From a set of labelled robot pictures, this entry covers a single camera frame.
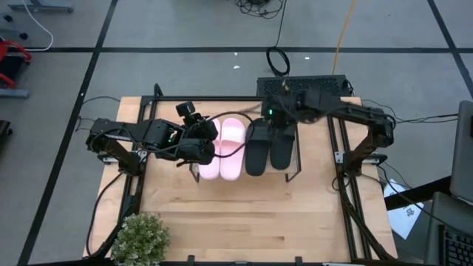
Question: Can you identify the grey laptop with black keyboard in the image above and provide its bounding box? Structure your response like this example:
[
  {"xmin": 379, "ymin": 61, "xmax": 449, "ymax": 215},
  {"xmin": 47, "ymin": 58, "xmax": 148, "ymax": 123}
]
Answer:
[{"xmin": 424, "ymin": 191, "xmax": 473, "ymax": 266}]

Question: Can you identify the yellow cable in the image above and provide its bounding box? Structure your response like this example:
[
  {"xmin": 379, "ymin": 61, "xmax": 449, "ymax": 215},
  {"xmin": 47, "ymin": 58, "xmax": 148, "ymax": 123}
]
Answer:
[{"xmin": 331, "ymin": 0, "xmax": 358, "ymax": 76}]

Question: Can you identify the grey metal base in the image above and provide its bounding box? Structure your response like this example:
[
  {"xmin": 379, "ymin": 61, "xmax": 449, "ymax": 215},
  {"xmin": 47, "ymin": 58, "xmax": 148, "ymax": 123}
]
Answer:
[
  {"xmin": 0, "ymin": 88, "xmax": 30, "ymax": 100},
  {"xmin": 7, "ymin": 0, "xmax": 74, "ymax": 14}
]

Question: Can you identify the long black cable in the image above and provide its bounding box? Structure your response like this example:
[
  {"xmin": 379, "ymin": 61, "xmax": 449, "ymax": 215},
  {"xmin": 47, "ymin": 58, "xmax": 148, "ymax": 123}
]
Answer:
[{"xmin": 372, "ymin": 162, "xmax": 473, "ymax": 237}]

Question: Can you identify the red and black cart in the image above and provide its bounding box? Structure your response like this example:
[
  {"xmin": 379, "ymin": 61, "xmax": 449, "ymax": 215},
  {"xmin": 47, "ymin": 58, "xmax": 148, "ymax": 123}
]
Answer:
[{"xmin": 0, "ymin": 38, "xmax": 33, "ymax": 89}]

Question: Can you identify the white cable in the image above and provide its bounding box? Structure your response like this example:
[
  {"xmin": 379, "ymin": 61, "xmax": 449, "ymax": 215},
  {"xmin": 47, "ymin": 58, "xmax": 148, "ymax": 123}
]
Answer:
[{"xmin": 21, "ymin": 0, "xmax": 55, "ymax": 52}]

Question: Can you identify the grey monitor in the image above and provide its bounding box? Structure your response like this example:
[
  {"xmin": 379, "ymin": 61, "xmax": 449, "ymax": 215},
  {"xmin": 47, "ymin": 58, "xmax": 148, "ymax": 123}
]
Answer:
[{"xmin": 449, "ymin": 99, "xmax": 473, "ymax": 206}]

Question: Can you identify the black slide sandal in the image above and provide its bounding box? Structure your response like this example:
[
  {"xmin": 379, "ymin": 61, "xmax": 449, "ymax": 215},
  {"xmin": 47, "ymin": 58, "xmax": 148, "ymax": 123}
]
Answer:
[
  {"xmin": 244, "ymin": 117, "xmax": 273, "ymax": 177},
  {"xmin": 269, "ymin": 123, "xmax": 296, "ymax": 171}
]

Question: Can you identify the green potted plant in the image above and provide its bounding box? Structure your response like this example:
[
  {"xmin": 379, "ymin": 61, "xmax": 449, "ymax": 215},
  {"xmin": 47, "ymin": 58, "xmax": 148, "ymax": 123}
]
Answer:
[{"xmin": 110, "ymin": 212, "xmax": 171, "ymax": 266}]

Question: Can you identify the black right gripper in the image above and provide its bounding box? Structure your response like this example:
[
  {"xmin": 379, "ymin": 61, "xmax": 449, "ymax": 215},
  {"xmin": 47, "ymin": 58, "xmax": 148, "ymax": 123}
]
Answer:
[{"xmin": 260, "ymin": 92, "xmax": 307, "ymax": 126}]

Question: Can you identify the black coiled cable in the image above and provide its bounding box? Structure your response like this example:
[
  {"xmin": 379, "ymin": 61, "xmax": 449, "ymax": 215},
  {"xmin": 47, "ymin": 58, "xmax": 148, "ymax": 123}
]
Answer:
[{"xmin": 265, "ymin": 0, "xmax": 291, "ymax": 78}]

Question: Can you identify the black metal rig frame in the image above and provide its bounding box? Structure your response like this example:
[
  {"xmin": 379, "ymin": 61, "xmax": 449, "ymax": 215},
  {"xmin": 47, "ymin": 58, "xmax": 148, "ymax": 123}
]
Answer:
[{"xmin": 83, "ymin": 83, "xmax": 398, "ymax": 266}]

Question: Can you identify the silver mounting plate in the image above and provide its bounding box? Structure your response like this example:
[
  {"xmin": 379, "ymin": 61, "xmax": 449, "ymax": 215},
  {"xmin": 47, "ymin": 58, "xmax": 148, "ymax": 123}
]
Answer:
[
  {"xmin": 334, "ymin": 150, "xmax": 387, "ymax": 166},
  {"xmin": 98, "ymin": 151, "xmax": 149, "ymax": 166}
]

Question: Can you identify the thin black floor cable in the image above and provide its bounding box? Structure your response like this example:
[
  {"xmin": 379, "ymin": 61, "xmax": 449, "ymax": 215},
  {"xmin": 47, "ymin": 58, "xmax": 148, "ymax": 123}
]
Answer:
[{"xmin": 75, "ymin": 95, "xmax": 121, "ymax": 133}]

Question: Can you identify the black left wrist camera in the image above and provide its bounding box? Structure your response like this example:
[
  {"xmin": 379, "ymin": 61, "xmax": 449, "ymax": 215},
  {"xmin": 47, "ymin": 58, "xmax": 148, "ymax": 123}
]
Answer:
[{"xmin": 174, "ymin": 100, "xmax": 197, "ymax": 119}]

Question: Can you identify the pink slide sandal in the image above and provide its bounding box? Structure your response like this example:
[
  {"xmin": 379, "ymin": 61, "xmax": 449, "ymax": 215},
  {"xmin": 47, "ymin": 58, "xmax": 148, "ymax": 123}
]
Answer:
[
  {"xmin": 220, "ymin": 117, "xmax": 247, "ymax": 182},
  {"xmin": 198, "ymin": 117, "xmax": 222, "ymax": 181}
]

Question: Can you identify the black cable tangle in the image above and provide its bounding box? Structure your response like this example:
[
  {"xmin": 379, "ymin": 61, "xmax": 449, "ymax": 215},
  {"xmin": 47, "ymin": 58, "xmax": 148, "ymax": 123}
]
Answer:
[{"xmin": 234, "ymin": 0, "xmax": 285, "ymax": 19}]

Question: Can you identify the black perforated computer case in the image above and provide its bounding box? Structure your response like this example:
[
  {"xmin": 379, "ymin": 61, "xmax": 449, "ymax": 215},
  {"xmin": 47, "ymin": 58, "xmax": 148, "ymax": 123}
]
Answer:
[{"xmin": 256, "ymin": 75, "xmax": 352, "ymax": 98}]

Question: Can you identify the white paper sheet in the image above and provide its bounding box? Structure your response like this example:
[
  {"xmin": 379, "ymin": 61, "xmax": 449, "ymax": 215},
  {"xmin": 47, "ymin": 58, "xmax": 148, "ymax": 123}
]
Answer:
[{"xmin": 383, "ymin": 180, "xmax": 425, "ymax": 240}]

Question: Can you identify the wooden shelf with black frame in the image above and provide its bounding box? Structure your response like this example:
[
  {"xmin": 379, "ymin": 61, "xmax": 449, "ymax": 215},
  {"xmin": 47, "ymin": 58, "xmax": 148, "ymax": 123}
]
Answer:
[{"xmin": 188, "ymin": 117, "xmax": 301, "ymax": 183}]

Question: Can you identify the black power cable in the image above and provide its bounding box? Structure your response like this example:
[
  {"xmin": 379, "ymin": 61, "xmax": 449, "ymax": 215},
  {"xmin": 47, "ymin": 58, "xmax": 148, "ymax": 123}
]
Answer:
[{"xmin": 85, "ymin": 171, "xmax": 126, "ymax": 258}]

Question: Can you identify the black desk bar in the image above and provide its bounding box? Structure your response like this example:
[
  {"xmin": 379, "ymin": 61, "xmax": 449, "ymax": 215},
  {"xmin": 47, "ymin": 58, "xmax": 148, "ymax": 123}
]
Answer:
[{"xmin": 384, "ymin": 175, "xmax": 452, "ymax": 211}]

